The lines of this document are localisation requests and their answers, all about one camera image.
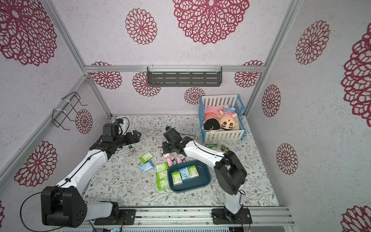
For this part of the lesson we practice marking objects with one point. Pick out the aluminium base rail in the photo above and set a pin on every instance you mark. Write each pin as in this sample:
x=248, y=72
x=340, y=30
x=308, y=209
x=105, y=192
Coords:
x=195, y=219

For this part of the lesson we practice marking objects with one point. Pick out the blue white toy crib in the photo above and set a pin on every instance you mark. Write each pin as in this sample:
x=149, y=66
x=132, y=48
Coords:
x=216, y=100

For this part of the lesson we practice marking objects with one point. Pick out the green carabiner keychain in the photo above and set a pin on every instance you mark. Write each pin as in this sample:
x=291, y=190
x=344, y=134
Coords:
x=212, y=146

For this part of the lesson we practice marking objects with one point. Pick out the small figurine keychain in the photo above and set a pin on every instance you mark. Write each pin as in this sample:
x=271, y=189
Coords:
x=224, y=148

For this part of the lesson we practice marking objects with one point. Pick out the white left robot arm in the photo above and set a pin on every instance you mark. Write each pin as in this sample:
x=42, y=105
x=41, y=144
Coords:
x=63, y=205

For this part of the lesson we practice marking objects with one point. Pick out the grey wall shelf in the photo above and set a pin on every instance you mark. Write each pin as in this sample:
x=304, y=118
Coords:
x=184, y=77

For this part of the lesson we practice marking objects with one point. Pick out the black-haired plush doll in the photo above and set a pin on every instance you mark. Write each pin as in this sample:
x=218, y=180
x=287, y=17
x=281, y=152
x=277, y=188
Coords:
x=228, y=121

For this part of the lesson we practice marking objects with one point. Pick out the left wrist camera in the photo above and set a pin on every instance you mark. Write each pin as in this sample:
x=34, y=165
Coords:
x=119, y=121

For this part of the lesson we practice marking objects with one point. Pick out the green tissue pack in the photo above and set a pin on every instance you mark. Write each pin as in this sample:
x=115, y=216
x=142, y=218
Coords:
x=162, y=175
x=193, y=172
x=146, y=157
x=162, y=167
x=162, y=184
x=177, y=178

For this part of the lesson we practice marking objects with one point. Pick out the green tissue pack bottom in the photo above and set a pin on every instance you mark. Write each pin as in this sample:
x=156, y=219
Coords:
x=162, y=184

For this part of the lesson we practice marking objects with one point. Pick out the blue tissue pack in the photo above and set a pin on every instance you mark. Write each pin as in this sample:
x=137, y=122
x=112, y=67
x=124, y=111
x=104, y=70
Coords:
x=145, y=167
x=184, y=174

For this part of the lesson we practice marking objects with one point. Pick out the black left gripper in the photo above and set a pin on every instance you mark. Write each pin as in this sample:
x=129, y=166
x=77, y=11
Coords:
x=131, y=139

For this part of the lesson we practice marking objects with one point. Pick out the green tissue pack top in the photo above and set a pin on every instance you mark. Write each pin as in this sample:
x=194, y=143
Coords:
x=193, y=172

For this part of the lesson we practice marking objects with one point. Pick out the dark teal storage box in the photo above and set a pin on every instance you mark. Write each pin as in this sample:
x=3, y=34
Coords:
x=203, y=180

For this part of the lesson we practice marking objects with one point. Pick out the pink plush doll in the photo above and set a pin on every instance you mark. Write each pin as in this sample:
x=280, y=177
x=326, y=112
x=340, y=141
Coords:
x=215, y=110

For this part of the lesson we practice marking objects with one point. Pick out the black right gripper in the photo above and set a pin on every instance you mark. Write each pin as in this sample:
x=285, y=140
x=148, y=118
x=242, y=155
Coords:
x=167, y=146

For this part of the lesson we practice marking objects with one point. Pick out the blue toy figure on wheels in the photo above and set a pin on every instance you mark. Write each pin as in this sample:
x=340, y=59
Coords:
x=132, y=148

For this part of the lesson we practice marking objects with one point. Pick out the blue tissue pack left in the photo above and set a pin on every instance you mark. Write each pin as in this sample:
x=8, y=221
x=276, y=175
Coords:
x=145, y=167

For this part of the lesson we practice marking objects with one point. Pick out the blue tissue pack top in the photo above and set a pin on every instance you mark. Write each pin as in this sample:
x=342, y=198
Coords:
x=184, y=174

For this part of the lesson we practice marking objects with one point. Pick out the black wire wall rack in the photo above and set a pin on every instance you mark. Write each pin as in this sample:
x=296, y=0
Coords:
x=62, y=114

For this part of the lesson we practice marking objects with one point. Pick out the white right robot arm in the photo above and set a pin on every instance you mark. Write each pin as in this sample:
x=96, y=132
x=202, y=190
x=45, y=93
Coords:
x=229, y=172

